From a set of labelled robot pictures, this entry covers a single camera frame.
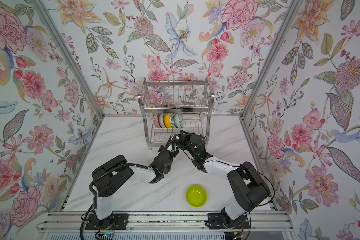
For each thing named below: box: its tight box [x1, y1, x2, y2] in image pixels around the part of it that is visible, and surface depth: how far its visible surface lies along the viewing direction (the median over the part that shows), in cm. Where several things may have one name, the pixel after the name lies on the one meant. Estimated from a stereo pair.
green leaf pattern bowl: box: [170, 112, 177, 128], surface depth 106 cm
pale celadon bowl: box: [174, 113, 183, 128], surface depth 106 cm
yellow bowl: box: [164, 113, 172, 129], surface depth 106 cm
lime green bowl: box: [186, 184, 208, 208], surface depth 83 cm
